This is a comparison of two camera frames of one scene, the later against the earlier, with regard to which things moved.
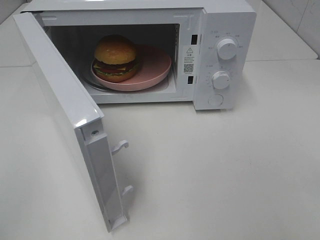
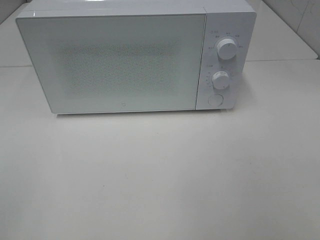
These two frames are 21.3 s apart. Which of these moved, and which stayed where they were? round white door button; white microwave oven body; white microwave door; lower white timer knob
Moved: white microwave door
Stayed: lower white timer knob; round white door button; white microwave oven body
